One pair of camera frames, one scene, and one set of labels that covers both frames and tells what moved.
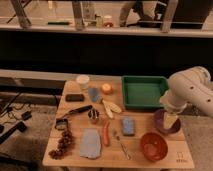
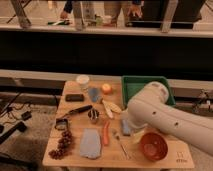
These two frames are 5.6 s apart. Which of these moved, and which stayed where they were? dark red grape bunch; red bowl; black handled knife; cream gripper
Moved: cream gripper
Stayed: red bowl; dark red grape bunch; black handled knife
